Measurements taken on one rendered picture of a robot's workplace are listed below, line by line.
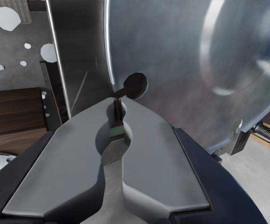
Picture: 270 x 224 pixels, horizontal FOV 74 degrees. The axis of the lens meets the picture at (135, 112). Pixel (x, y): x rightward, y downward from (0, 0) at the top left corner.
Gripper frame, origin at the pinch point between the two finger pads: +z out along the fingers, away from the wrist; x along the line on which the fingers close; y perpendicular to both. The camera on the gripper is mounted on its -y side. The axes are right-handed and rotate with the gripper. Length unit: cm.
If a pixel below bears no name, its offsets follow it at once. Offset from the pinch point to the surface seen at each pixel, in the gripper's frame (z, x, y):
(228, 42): 5.1, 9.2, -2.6
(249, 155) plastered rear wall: 99, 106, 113
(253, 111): 9.7, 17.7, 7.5
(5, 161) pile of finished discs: 30, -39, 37
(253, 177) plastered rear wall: 90, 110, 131
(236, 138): 14.0, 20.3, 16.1
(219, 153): 6.9, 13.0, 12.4
